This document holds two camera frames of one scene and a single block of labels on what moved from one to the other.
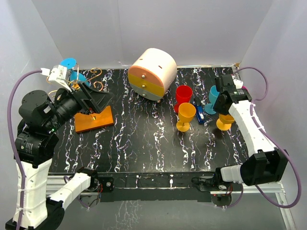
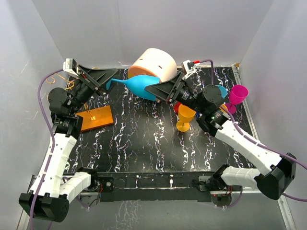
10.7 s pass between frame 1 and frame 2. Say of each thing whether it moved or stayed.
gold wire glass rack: stayed
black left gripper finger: moved
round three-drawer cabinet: stayed
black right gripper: moved
